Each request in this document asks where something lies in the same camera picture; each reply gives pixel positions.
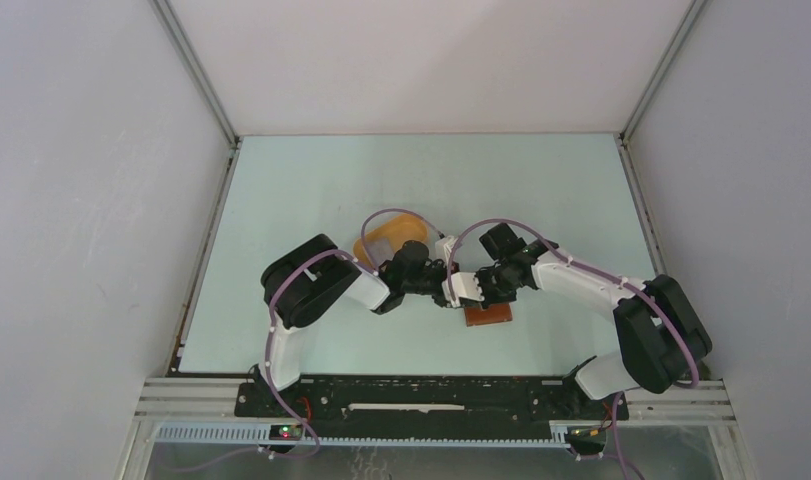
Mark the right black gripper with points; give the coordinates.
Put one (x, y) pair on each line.
(480, 275)

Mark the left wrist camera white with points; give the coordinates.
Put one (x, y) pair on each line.
(443, 247)

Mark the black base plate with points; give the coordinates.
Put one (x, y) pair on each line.
(428, 407)

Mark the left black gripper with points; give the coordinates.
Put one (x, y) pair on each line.
(441, 267)

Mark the white cable duct strip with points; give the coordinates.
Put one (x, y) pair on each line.
(265, 434)

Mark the grey patterned card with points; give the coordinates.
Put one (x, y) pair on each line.
(379, 251)

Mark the brown leather card holder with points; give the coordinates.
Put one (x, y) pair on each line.
(494, 314)

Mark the orange plastic card tray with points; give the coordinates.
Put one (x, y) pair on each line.
(397, 225)

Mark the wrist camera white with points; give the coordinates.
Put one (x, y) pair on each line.
(443, 247)
(462, 288)

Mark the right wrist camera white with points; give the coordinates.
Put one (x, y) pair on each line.
(462, 288)

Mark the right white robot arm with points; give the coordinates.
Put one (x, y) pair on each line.
(661, 340)

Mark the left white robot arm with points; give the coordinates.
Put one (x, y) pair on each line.
(300, 287)

